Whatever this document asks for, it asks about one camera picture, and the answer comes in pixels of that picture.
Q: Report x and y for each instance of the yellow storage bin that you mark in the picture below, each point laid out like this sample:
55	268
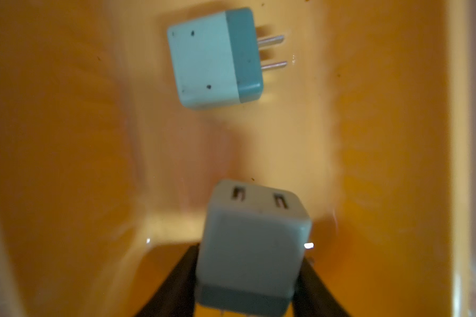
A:
105	176

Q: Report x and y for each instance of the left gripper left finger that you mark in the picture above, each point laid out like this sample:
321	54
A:
175	296

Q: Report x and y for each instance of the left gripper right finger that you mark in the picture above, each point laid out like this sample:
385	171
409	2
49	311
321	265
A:
312	298

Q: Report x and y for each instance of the green plug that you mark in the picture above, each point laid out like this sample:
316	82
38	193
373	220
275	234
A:
216	59
252	249

